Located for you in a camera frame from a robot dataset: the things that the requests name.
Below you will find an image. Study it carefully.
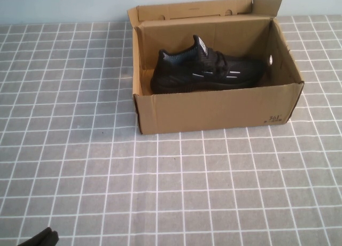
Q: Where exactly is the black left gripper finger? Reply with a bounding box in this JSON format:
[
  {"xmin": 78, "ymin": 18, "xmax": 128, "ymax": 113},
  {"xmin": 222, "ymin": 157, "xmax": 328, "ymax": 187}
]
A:
[
  {"xmin": 20, "ymin": 226, "xmax": 54, "ymax": 246},
  {"xmin": 47, "ymin": 230, "xmax": 59, "ymax": 246}
]

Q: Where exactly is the black mesh sneaker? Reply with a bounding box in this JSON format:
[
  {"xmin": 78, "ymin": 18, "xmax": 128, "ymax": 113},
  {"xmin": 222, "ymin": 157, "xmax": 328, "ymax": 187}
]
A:
[{"xmin": 150, "ymin": 34, "xmax": 267, "ymax": 95}]

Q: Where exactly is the brown cardboard shoe box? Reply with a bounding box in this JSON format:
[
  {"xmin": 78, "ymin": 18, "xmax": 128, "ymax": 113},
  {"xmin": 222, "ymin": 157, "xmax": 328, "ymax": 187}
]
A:
[{"xmin": 126, "ymin": 0, "xmax": 305, "ymax": 136}]

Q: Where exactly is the grey checked tablecloth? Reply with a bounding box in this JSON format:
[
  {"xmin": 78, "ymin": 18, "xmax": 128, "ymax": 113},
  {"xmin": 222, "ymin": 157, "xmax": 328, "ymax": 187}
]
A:
[{"xmin": 0, "ymin": 13, "xmax": 342, "ymax": 246}]

